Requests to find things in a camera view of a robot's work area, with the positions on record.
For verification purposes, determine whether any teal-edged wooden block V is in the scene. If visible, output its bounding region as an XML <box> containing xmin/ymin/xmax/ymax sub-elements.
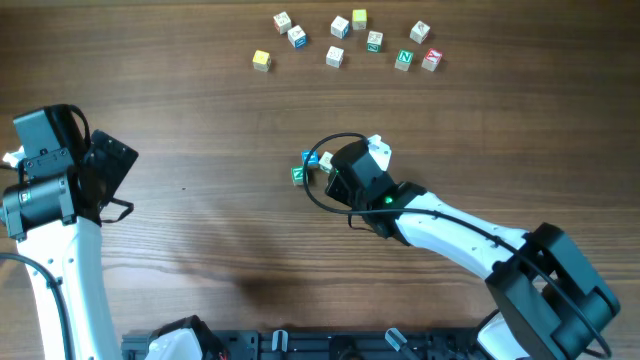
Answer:
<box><xmin>318</xmin><ymin>152</ymin><xmax>333</xmax><ymax>174</ymax></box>

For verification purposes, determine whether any blue wooden letter block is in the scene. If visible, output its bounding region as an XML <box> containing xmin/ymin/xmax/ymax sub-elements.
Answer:
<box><xmin>301</xmin><ymin>150</ymin><xmax>319</xmax><ymax>169</ymax></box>

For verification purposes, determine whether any green wooden block Z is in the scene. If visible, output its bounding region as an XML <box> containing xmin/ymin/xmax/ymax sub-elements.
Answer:
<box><xmin>290</xmin><ymin>166</ymin><xmax>306</xmax><ymax>186</ymax></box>

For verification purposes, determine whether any dark green block Z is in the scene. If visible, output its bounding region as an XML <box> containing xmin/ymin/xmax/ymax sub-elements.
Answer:
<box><xmin>366</xmin><ymin>31</ymin><xmax>384</xmax><ymax>53</ymax></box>

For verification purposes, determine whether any blue-edged wooden block P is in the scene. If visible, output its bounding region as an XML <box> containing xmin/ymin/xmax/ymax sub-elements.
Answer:
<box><xmin>330</xmin><ymin>16</ymin><xmax>350</xmax><ymax>39</ymax></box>

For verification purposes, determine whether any yellow wooden block top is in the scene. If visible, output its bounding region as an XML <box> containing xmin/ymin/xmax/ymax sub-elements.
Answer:
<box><xmin>352</xmin><ymin>9</ymin><xmax>368</xmax><ymax>31</ymax></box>

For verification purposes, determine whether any yellow wooden block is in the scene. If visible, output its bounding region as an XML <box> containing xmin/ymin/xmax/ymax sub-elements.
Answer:
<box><xmin>252</xmin><ymin>50</ymin><xmax>271</xmax><ymax>72</ymax></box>
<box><xmin>352</xmin><ymin>9</ymin><xmax>368</xmax><ymax>31</ymax></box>

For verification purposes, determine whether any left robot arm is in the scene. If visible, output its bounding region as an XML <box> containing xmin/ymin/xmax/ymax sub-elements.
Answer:
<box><xmin>1</xmin><ymin>104</ymin><xmax>228</xmax><ymax>359</ymax></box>

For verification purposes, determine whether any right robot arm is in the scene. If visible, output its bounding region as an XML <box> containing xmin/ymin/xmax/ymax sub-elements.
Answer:
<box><xmin>325</xmin><ymin>136</ymin><xmax>620</xmax><ymax>359</ymax></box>

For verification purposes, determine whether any green wooden block N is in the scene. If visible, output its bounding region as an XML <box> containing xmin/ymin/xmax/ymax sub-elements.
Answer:
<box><xmin>395</xmin><ymin>49</ymin><xmax>414</xmax><ymax>72</ymax></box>

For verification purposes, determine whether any red wooden letter block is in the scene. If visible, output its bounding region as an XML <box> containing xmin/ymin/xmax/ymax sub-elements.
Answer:
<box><xmin>421</xmin><ymin>48</ymin><xmax>443</xmax><ymax>72</ymax></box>

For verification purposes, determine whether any yellow wooden block left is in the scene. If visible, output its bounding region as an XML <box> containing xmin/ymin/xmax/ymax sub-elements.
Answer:
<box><xmin>252</xmin><ymin>50</ymin><xmax>271</xmax><ymax>72</ymax></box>

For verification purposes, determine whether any blue-edged wooden block A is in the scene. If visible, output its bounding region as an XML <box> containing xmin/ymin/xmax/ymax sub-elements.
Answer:
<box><xmin>287</xmin><ymin>25</ymin><xmax>307</xmax><ymax>48</ymax></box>

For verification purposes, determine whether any plain wooden block bird picture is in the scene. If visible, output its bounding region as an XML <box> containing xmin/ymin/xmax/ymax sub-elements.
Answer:
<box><xmin>409</xmin><ymin>20</ymin><xmax>431</xmax><ymax>44</ymax></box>

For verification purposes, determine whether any red-edged wooden block top left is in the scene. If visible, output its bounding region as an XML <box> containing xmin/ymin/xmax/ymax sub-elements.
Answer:
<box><xmin>273</xmin><ymin>11</ymin><xmax>293</xmax><ymax>35</ymax></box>

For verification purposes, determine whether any right camera cable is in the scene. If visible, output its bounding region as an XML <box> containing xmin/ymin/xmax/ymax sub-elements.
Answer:
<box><xmin>301</xmin><ymin>132</ymin><xmax>614</xmax><ymax>359</ymax></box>

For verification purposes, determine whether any camera cable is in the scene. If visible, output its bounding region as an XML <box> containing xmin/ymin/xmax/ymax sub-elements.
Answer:
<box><xmin>0</xmin><ymin>252</ymin><xmax>76</xmax><ymax>360</ymax></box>
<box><xmin>301</xmin><ymin>132</ymin><xmax>614</xmax><ymax>359</ymax></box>

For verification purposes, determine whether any left camera cable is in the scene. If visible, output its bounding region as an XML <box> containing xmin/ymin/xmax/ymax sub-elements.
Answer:
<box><xmin>0</xmin><ymin>252</ymin><xmax>76</xmax><ymax>360</ymax></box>

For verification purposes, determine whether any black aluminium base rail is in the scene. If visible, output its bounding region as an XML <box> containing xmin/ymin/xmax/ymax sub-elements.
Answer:
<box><xmin>119</xmin><ymin>327</ymin><xmax>501</xmax><ymax>360</ymax></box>

